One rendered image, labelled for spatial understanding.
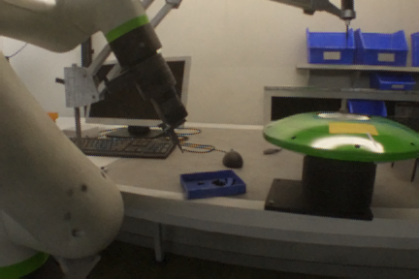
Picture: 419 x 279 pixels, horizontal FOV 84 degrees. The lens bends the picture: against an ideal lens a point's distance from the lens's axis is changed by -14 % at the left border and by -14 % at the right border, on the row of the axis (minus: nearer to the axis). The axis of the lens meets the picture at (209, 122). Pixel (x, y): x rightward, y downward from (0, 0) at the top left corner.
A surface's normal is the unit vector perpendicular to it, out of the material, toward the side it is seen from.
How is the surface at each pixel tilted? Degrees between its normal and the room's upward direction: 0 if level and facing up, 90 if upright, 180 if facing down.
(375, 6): 90
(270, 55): 90
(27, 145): 95
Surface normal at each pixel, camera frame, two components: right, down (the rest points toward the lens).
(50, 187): 0.81, 0.27
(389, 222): -0.28, 0.16
